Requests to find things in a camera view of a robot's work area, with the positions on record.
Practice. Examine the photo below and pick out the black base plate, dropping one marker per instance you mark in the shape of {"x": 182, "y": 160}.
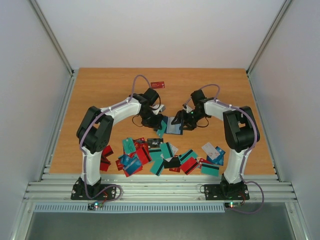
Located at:
{"x": 214, "y": 192}
{"x": 96, "y": 192}

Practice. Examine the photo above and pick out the lone red card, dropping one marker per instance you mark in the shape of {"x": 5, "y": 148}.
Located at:
{"x": 157, "y": 85}

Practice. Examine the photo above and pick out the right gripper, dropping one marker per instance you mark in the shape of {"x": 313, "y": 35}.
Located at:
{"x": 186, "y": 120}

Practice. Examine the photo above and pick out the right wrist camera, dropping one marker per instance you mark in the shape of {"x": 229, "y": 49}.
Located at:
{"x": 187, "y": 108}

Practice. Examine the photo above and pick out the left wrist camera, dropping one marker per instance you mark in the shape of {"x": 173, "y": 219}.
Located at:
{"x": 160, "y": 108}

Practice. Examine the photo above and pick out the teal VIP card bottom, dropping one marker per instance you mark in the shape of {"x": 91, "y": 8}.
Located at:
{"x": 163, "y": 127}

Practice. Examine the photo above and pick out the blue card right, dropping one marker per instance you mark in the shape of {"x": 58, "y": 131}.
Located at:
{"x": 219, "y": 160}

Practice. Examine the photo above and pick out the teal striped card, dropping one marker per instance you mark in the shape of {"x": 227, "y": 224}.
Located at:
{"x": 210, "y": 169}
{"x": 157, "y": 167}
{"x": 166, "y": 151}

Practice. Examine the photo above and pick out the black VIP card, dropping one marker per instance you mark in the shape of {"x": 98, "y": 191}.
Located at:
{"x": 154, "y": 142}

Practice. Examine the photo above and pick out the blue card pile centre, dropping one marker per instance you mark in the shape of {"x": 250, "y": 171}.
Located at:
{"x": 129, "y": 165}

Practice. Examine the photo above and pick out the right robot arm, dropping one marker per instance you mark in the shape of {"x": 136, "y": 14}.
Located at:
{"x": 240, "y": 130}

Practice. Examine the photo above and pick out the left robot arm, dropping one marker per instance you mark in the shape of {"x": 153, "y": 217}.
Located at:
{"x": 95, "y": 131}

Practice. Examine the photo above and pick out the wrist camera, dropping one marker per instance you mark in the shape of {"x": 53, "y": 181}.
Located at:
{"x": 187, "y": 108}
{"x": 160, "y": 108}

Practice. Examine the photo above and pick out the white floral card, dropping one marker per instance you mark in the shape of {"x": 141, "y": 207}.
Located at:
{"x": 210, "y": 151}

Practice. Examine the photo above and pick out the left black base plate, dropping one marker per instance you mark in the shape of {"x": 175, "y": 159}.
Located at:
{"x": 96, "y": 192}

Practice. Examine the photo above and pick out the teal striped card centre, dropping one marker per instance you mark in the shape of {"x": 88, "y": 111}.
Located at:
{"x": 166, "y": 151}

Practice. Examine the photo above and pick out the blue leather card holder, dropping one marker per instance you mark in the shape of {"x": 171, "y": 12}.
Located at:
{"x": 169, "y": 128}

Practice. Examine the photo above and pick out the teal striped card lower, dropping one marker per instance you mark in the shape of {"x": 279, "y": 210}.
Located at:
{"x": 157, "y": 167}

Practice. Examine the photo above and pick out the grey slotted cable duct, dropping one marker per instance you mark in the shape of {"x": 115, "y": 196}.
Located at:
{"x": 127, "y": 208}

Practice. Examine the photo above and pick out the teal vip card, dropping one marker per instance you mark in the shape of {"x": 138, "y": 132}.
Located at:
{"x": 163, "y": 127}
{"x": 128, "y": 145}

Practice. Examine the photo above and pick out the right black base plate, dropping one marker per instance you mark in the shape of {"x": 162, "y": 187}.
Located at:
{"x": 214, "y": 192}

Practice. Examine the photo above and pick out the black card lower centre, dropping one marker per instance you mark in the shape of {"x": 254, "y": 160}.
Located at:
{"x": 173, "y": 163}

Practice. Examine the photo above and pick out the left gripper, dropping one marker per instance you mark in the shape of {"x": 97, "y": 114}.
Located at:
{"x": 156, "y": 124}

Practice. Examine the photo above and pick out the teal striped card right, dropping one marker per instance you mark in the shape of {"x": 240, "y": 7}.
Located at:
{"x": 210, "y": 169}

